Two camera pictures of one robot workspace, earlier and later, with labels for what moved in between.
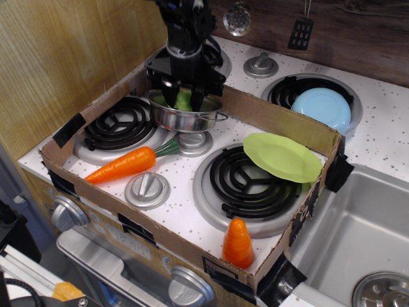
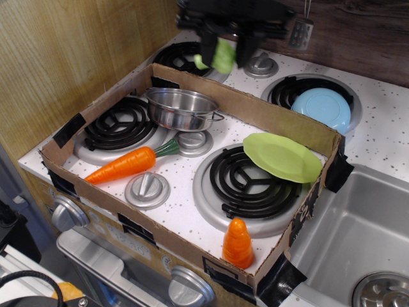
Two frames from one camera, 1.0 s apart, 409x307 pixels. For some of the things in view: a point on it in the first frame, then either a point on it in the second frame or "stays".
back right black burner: [285, 89] stays
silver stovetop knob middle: [194, 144] stays
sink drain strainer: [382, 289] stays
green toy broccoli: [184, 101] to [223, 61]
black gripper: [208, 71] to [258, 18]
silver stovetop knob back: [261, 66] stays
